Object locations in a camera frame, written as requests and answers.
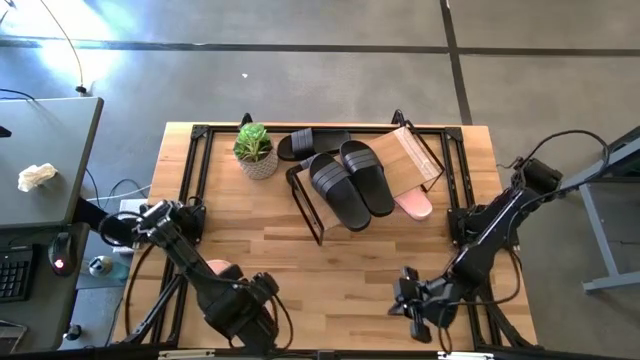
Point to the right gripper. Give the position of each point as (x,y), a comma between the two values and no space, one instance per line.
(430,300)

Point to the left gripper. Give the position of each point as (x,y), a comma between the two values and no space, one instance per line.
(240,310)

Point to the pink rubber slide sandal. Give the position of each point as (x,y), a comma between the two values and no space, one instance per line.
(415,205)
(217,266)

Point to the black rubber slide sandal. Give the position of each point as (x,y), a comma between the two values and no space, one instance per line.
(305,142)
(370,180)
(340,195)

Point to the potted plant white patterned pot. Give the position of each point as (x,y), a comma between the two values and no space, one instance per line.
(255,150)

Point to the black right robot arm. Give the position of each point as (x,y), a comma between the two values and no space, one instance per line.
(495,235)

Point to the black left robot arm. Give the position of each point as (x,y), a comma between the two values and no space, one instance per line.
(180,250)

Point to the silver round can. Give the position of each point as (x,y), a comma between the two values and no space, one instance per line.
(100,266)

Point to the white power strip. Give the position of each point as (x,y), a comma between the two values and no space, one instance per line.
(131,205)

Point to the black round knob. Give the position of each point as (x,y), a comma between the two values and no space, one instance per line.
(73,332)

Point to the black computer mouse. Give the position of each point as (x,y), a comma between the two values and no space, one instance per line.
(62,252)

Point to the dark desk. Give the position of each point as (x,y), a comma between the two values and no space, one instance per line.
(45,315)

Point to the grey metal table stand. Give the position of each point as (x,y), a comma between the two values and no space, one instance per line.
(600,240)

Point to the black keyboard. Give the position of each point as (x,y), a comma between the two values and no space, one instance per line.
(15,275)

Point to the laptop corner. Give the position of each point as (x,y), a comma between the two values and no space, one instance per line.
(10,337)

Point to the crumpled white tissue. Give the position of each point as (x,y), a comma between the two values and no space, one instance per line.
(36,176)

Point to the grey desk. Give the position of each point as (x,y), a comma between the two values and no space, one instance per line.
(50,140)

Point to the silver bracket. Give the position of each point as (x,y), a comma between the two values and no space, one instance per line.
(465,356)
(185,355)

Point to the wooden shelf black metal frame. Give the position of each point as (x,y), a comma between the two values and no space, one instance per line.
(405,160)

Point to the black aluminium rig frame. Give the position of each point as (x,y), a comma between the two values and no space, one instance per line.
(220,129)

